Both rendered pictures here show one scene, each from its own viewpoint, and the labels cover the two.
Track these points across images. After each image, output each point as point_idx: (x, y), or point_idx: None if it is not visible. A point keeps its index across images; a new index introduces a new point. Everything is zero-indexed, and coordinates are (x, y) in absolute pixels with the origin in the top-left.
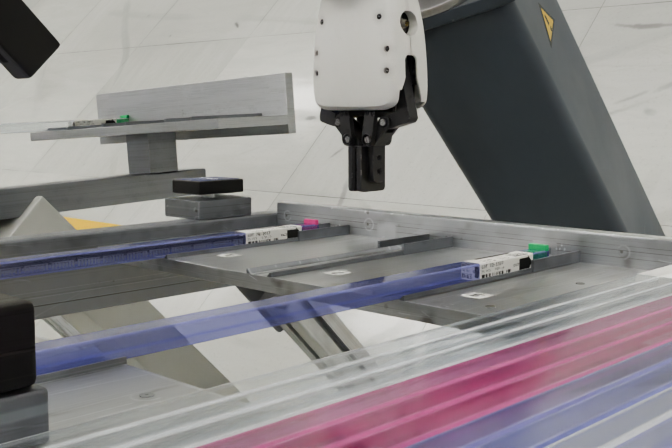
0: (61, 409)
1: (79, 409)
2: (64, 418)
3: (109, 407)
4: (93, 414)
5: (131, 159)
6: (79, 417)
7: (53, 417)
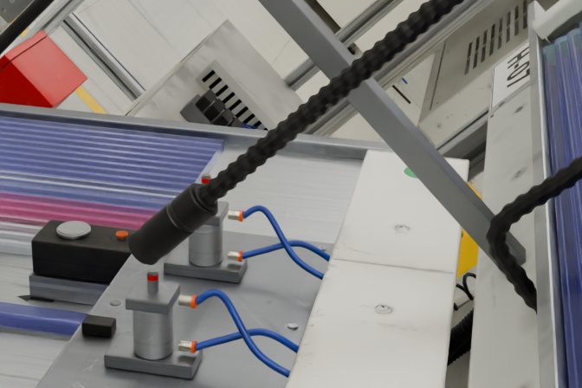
0: (10, 286)
1: (7, 282)
2: (21, 281)
3: (0, 277)
4: (11, 276)
5: None
6: (17, 278)
7: (22, 283)
